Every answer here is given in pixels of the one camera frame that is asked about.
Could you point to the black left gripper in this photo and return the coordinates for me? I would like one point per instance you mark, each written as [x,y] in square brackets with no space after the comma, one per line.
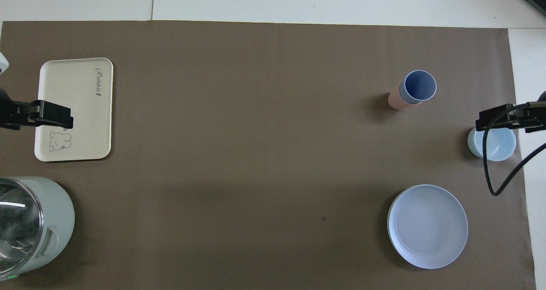
[10,115]

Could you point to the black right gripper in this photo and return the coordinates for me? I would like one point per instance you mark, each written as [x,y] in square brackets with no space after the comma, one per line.
[533,117]

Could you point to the blue plastic cup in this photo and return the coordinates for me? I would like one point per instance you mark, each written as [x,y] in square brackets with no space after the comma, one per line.
[420,85]

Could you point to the pink plastic cup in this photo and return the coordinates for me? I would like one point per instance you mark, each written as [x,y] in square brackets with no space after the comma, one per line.
[394,101]

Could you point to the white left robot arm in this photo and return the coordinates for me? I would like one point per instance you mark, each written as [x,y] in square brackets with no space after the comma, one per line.
[2,64]

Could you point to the cream rabbit print tray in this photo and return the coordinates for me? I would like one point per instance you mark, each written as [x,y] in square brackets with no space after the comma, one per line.
[81,111]

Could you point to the light blue bowl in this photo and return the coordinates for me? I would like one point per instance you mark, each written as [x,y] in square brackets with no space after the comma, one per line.
[499,147]

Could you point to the pale green electric pot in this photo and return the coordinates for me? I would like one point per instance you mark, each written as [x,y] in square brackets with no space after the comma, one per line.
[57,221]

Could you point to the glass pot lid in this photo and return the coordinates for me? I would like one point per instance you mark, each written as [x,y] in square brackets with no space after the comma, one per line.
[19,226]

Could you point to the lavender round plate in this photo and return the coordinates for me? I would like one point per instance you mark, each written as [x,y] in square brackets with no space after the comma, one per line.
[428,226]

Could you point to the brown paper table cover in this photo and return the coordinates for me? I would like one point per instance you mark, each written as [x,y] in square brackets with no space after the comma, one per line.
[273,153]

